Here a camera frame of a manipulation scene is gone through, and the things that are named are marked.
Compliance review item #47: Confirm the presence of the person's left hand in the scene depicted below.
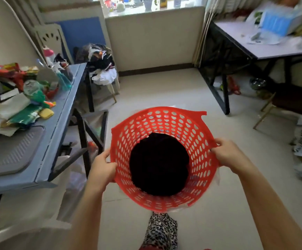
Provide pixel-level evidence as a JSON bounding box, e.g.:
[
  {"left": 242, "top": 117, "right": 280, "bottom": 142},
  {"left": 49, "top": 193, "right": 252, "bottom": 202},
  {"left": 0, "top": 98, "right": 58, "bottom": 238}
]
[{"left": 87, "top": 149, "right": 118, "bottom": 191}]

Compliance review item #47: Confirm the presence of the person's right hand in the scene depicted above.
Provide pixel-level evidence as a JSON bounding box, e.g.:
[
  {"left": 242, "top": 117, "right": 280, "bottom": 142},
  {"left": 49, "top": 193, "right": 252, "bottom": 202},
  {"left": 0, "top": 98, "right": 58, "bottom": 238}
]
[{"left": 211, "top": 138, "right": 253, "bottom": 175}]

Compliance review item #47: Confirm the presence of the red perforated plastic basket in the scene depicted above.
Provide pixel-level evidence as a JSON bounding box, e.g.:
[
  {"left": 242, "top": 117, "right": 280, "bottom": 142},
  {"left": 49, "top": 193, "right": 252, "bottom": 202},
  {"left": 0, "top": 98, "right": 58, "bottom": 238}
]
[{"left": 110, "top": 106, "right": 220, "bottom": 214}]

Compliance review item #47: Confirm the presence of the person's right forearm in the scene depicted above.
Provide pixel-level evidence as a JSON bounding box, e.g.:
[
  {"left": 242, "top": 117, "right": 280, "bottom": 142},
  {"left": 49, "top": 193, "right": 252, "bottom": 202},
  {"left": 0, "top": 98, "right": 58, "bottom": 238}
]
[{"left": 235, "top": 164, "right": 302, "bottom": 250}]

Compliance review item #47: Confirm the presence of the person's left forearm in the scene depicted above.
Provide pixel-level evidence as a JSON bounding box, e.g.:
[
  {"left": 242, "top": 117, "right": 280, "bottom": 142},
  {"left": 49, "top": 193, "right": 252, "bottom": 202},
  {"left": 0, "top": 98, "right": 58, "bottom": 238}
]
[{"left": 67, "top": 185, "right": 108, "bottom": 250}]

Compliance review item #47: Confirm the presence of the clear plastic bag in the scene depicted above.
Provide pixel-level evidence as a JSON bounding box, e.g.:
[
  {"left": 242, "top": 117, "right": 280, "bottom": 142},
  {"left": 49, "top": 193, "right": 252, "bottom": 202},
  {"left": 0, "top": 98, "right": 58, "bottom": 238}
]
[{"left": 57, "top": 143, "right": 100, "bottom": 223}]

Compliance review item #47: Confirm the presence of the black cloth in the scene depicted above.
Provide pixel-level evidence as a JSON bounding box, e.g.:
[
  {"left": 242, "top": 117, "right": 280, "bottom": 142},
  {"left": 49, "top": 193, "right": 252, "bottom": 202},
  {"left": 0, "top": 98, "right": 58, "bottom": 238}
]
[{"left": 129, "top": 133, "right": 190, "bottom": 197}]

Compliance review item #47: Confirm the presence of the blue-grey folding table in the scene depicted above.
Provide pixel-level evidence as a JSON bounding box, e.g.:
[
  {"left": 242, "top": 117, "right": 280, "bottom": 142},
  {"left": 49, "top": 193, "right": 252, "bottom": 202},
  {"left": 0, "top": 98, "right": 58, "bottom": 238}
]
[{"left": 0, "top": 63, "right": 110, "bottom": 222}]

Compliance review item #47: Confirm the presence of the red toy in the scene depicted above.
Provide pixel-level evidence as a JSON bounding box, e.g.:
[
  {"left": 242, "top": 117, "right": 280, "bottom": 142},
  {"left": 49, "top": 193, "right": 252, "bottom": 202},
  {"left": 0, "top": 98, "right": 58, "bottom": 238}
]
[{"left": 220, "top": 75, "right": 241, "bottom": 95}]

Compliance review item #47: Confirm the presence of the leopard print trouser leg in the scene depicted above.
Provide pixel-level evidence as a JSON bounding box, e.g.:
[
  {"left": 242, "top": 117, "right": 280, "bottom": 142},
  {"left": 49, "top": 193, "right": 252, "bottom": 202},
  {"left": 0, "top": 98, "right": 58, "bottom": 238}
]
[{"left": 140, "top": 212, "right": 178, "bottom": 250}]

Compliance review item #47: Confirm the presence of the glass bowl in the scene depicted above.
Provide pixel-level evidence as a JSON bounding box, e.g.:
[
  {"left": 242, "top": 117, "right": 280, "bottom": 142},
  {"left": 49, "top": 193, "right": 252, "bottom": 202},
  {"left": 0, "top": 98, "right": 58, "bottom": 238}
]
[{"left": 249, "top": 77, "right": 267, "bottom": 91}]

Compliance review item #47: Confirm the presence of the yellow sponge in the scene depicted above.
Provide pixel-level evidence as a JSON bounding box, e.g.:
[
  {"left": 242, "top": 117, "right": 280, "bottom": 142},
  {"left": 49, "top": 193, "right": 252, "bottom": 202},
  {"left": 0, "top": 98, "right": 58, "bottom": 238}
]
[{"left": 38, "top": 108, "right": 55, "bottom": 120}]

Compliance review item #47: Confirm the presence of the wooden chair with dark seat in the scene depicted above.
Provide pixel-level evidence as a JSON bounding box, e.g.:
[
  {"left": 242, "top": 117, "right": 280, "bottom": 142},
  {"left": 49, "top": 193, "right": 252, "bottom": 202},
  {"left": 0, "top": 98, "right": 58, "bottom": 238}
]
[{"left": 253, "top": 84, "right": 302, "bottom": 130}]

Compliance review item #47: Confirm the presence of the teal spray bottle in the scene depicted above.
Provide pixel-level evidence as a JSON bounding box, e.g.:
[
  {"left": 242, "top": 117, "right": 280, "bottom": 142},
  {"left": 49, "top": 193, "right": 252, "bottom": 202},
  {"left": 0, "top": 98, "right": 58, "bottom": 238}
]
[{"left": 53, "top": 64, "right": 73, "bottom": 91}]

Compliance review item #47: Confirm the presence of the grey ribbed tray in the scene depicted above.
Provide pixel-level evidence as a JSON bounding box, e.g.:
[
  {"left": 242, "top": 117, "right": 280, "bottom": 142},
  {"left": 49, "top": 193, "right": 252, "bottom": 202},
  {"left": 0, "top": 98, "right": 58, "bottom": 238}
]
[{"left": 0, "top": 125, "right": 46, "bottom": 179}]

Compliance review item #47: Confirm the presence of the pile of clothes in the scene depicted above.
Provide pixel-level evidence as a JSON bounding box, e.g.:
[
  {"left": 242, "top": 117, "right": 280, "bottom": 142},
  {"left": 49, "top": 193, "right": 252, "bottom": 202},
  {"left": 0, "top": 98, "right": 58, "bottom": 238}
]
[{"left": 75, "top": 44, "right": 118, "bottom": 86}]

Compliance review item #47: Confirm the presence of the dark framed table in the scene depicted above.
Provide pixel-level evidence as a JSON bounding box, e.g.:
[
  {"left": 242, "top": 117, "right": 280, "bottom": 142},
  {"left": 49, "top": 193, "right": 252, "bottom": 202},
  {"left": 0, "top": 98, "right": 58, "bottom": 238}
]
[{"left": 199, "top": 18, "right": 302, "bottom": 115}]

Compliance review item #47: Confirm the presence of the pile of colourful packets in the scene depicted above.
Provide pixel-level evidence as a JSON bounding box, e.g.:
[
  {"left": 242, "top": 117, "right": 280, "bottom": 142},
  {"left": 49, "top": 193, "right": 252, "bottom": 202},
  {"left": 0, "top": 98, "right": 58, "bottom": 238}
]
[{"left": 0, "top": 62, "right": 60, "bottom": 137}]

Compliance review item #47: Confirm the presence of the white crumpled plastic bag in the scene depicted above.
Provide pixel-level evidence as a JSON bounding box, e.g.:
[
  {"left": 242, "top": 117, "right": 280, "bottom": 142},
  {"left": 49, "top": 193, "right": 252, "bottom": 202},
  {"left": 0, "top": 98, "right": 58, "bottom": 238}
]
[{"left": 247, "top": 30, "right": 283, "bottom": 46}]

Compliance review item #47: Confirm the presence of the beige curtain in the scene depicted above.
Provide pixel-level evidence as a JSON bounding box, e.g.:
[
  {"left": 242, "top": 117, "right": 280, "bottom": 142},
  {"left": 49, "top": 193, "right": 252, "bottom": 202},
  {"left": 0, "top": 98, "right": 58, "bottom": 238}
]
[{"left": 192, "top": 0, "right": 248, "bottom": 67}]

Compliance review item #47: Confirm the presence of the pink capped bottle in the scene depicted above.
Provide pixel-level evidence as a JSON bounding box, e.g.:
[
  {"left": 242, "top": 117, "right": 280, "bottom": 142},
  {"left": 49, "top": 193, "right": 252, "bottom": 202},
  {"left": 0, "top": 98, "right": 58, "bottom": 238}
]
[{"left": 42, "top": 46, "right": 56, "bottom": 66}]

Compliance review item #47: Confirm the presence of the blue board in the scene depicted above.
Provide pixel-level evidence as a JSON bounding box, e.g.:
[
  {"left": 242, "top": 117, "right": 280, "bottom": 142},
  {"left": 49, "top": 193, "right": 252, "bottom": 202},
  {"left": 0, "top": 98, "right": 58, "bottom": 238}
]
[{"left": 54, "top": 17, "right": 107, "bottom": 63}]

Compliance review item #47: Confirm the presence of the white plastic chair back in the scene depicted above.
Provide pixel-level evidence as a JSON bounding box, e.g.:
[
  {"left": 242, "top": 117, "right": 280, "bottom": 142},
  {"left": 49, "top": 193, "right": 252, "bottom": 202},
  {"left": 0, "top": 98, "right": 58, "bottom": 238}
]
[{"left": 34, "top": 23, "right": 74, "bottom": 66}]

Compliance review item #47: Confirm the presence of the blue cardboard box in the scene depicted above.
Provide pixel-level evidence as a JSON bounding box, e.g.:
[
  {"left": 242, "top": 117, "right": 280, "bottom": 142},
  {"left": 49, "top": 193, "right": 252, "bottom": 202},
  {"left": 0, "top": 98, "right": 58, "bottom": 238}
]
[{"left": 258, "top": 7, "right": 302, "bottom": 37}]

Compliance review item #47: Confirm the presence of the row of windowsill bottles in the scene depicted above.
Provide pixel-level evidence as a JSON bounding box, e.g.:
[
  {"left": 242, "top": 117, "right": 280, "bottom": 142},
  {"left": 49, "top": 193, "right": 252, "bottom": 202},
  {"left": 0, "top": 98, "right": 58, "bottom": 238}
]
[{"left": 103, "top": 0, "right": 193, "bottom": 13}]

